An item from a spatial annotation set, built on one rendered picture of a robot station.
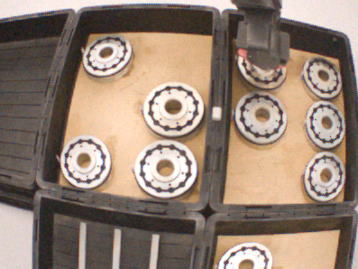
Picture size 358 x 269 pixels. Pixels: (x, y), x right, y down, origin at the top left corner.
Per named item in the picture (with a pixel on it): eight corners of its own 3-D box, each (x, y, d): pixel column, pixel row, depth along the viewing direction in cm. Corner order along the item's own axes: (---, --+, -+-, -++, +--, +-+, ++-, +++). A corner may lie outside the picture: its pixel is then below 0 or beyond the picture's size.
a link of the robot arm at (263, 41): (277, -16, 81) (230, -20, 85) (277, 31, 77) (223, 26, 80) (292, 22, 91) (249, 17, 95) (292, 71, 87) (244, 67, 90)
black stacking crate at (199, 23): (84, 34, 118) (78, 9, 108) (220, 36, 116) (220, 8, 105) (51, 206, 102) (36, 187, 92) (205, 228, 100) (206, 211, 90)
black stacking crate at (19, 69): (-9, 44, 120) (-18, 23, 110) (82, 34, 118) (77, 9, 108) (-42, 181, 105) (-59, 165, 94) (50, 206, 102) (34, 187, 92)
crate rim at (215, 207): (221, 13, 107) (221, 6, 105) (346, 39, 105) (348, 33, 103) (206, 216, 91) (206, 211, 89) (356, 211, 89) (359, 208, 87)
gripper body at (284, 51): (289, 64, 97) (290, 44, 91) (235, 51, 99) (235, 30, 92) (289, 38, 100) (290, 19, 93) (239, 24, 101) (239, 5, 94)
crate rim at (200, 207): (78, 13, 109) (78, 7, 107) (221, 13, 107) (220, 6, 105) (38, 190, 94) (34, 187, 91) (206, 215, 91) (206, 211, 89)
